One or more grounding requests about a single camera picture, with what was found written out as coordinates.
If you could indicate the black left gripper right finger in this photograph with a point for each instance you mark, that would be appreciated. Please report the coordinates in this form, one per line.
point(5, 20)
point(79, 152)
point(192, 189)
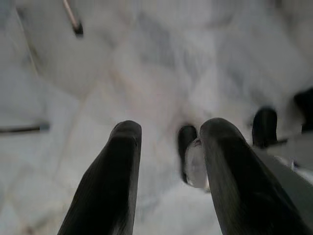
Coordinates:
point(239, 183)

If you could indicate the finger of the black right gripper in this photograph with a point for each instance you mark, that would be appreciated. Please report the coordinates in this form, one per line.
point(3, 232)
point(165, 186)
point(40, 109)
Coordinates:
point(185, 137)
point(265, 127)

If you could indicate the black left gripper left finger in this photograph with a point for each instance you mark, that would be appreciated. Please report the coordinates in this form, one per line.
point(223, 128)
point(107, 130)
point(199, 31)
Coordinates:
point(110, 183)

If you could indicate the silver metal clothes rack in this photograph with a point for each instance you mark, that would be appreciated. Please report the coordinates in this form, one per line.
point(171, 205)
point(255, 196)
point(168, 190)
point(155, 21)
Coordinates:
point(73, 17)

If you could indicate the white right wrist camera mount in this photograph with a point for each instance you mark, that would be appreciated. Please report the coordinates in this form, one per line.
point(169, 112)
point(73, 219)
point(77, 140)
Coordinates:
point(195, 166)

